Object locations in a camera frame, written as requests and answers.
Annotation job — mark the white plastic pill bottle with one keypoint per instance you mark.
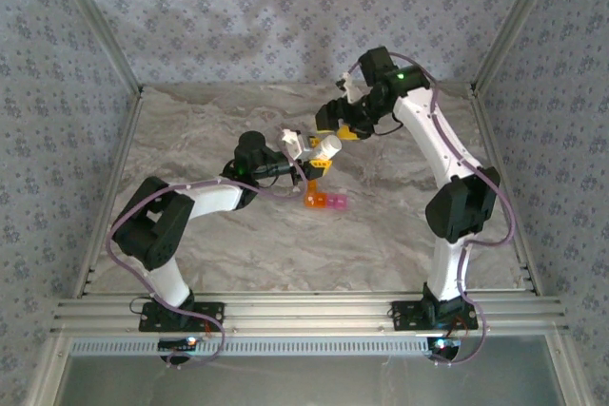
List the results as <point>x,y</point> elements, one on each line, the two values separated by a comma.
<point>321,151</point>

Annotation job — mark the grey metal sheet panel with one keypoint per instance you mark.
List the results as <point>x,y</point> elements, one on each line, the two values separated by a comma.
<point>309,382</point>

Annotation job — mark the white-capped bottle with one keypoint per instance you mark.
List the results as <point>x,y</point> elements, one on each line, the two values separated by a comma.
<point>335,143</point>

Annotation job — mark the aluminium side rail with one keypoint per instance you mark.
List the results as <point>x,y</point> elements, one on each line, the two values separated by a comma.
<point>110,187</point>
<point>503,163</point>

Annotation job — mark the aluminium frame post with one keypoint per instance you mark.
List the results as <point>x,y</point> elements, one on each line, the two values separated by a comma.
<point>514,21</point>
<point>101,21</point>

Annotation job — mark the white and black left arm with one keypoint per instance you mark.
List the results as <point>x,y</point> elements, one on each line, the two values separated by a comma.
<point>209,197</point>

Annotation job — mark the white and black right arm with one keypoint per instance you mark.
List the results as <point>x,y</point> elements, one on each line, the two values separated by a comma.
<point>428,130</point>

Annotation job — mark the wide aluminium mounting rail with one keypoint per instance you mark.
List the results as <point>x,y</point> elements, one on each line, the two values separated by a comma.
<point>309,313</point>

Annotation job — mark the small controller circuit board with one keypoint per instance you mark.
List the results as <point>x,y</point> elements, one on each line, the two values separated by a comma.
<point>445,346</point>
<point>178,343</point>

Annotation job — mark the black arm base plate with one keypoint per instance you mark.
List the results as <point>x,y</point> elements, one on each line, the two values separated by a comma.
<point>409,315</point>
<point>209,315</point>

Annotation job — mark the orange and pink pill organizer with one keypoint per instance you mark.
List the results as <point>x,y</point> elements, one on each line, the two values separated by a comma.
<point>328,200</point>

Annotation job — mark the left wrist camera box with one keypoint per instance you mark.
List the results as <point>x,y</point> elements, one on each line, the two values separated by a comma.
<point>294,142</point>

